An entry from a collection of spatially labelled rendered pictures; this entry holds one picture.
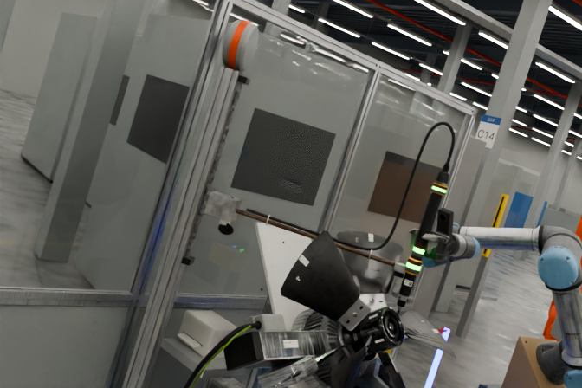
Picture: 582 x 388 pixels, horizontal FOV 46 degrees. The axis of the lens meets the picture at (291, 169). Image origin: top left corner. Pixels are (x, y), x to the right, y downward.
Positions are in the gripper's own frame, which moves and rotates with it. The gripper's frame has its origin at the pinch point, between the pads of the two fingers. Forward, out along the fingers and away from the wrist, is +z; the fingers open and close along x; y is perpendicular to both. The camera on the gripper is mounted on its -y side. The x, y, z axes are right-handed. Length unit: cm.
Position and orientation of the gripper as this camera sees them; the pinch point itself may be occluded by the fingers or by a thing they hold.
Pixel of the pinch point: (418, 232)
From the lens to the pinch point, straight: 210.2
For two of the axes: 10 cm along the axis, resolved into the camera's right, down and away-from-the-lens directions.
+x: -6.9, -2.6, 6.7
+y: -3.0, 9.5, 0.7
